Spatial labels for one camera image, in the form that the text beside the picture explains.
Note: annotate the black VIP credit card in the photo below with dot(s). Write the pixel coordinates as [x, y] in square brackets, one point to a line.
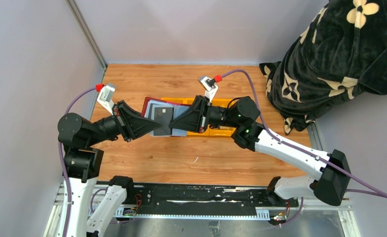
[164, 116]

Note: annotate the yellow bin with black holder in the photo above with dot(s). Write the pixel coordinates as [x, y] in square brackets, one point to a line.
[189, 101]

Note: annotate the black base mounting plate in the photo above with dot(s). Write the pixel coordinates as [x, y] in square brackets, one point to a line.
[203, 200]

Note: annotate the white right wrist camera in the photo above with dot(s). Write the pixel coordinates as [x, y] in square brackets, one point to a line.
[210, 85]

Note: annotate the red leather card holder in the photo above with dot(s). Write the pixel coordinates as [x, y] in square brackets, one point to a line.
[149, 100]

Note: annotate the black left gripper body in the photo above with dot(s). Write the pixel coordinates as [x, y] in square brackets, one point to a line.
[113, 125]

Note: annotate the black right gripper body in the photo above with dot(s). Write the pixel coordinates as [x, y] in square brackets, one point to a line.
[212, 115]

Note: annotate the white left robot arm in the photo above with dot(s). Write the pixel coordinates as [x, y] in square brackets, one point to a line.
[82, 164]

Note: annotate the white cards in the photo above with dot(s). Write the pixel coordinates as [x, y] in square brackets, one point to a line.
[178, 110]

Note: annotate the black floral blanket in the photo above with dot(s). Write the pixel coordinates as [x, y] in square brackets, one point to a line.
[340, 55]

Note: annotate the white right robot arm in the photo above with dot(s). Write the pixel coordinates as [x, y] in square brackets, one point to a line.
[327, 174]

